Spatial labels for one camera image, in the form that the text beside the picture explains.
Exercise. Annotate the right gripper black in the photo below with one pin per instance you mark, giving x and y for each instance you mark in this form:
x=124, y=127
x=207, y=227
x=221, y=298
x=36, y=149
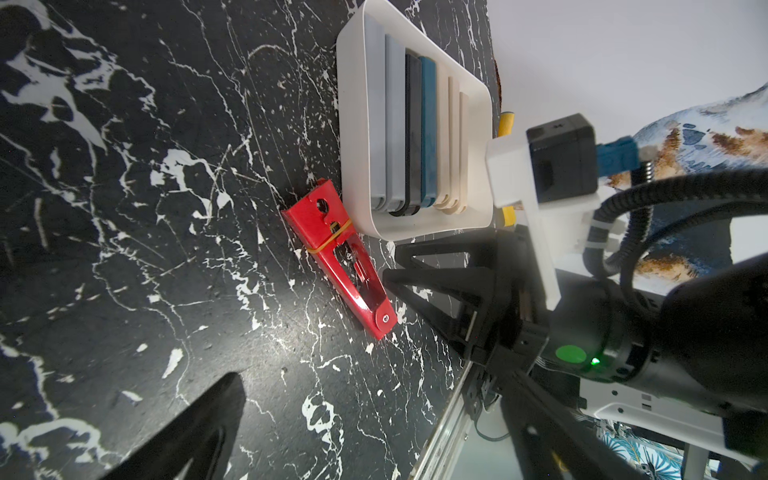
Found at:
x=497, y=308

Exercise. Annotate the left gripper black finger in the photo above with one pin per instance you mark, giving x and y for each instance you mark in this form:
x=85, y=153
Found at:
x=197, y=443

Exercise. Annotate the teal plier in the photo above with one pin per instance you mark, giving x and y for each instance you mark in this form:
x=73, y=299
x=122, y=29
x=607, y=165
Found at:
x=429, y=131

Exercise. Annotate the black plier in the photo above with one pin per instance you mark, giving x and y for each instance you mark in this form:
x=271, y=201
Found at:
x=413, y=124

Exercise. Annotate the grey plier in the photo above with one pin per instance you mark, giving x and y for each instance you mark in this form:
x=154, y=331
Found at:
x=395, y=83
x=376, y=100

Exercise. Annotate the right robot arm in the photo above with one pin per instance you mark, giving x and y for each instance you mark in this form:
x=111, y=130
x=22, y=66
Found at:
x=703, y=345

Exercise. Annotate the white storage tray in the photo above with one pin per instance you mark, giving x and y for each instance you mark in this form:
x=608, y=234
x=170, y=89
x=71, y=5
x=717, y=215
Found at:
x=355, y=130

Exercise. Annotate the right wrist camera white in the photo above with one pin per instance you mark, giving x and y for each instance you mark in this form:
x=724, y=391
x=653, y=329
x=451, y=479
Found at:
x=551, y=173

